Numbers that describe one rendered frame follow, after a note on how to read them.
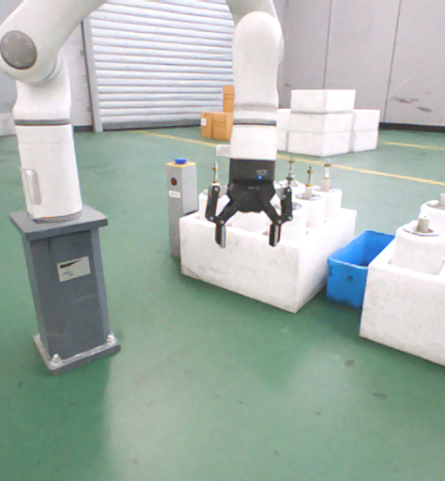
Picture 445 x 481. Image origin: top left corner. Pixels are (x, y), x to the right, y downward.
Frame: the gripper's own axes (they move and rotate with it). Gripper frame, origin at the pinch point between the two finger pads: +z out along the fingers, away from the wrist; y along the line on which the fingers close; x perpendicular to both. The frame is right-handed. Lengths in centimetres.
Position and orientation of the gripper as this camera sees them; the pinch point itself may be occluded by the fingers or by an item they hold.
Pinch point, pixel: (247, 243)
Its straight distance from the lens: 66.6
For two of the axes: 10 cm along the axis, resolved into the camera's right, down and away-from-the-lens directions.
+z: -0.4, 9.8, 2.1
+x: -2.7, -2.1, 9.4
